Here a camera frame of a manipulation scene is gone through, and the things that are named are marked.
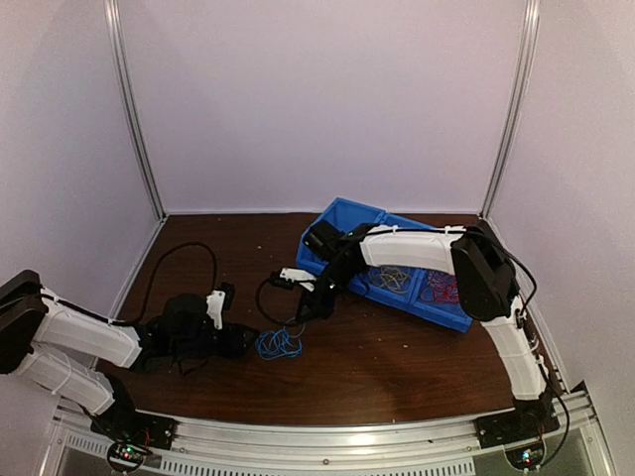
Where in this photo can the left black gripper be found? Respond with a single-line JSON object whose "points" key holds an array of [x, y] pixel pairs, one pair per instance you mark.
{"points": [[232, 346]]}

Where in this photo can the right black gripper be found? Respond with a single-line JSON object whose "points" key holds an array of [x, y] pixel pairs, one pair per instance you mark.
{"points": [[322, 307]]}

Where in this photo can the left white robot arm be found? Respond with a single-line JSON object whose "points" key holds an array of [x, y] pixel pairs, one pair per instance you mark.
{"points": [[38, 328]]}

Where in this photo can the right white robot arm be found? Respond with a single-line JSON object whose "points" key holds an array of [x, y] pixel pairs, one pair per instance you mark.
{"points": [[487, 289]]}

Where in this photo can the blue bin middle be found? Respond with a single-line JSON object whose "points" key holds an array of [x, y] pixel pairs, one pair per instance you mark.
{"points": [[389, 285]]}

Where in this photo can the blue bin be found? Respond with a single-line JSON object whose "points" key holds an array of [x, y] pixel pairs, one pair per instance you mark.
{"points": [[435, 299], [341, 217], [389, 285]]}

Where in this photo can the blue bin far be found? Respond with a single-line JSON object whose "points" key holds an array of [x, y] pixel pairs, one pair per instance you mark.
{"points": [[341, 217]]}

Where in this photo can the blue bin near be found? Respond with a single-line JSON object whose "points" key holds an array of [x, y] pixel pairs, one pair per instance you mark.
{"points": [[435, 299]]}

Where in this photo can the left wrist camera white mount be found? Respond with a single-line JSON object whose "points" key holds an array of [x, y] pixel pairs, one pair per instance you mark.
{"points": [[215, 302]]}

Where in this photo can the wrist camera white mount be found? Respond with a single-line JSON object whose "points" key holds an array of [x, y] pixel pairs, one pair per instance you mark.
{"points": [[288, 278], [215, 302]]}

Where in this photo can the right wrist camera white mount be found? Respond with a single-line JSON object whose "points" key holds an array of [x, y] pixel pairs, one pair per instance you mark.
{"points": [[288, 278]]}

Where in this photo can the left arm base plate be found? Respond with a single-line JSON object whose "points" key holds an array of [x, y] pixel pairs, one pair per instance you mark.
{"points": [[142, 430]]}

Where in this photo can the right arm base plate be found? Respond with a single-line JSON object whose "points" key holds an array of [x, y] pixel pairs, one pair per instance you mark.
{"points": [[511, 427]]}

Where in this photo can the right aluminium frame post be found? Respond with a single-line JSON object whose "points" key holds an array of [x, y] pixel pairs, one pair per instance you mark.
{"points": [[525, 59]]}

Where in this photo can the aluminium frame post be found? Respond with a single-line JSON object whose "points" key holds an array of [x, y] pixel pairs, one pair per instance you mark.
{"points": [[131, 114], [525, 59]]}

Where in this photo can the front aluminium rail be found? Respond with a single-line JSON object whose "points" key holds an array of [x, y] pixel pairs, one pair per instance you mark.
{"points": [[446, 446]]}

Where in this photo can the left aluminium frame post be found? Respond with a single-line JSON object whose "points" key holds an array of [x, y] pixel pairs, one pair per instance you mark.
{"points": [[131, 114]]}

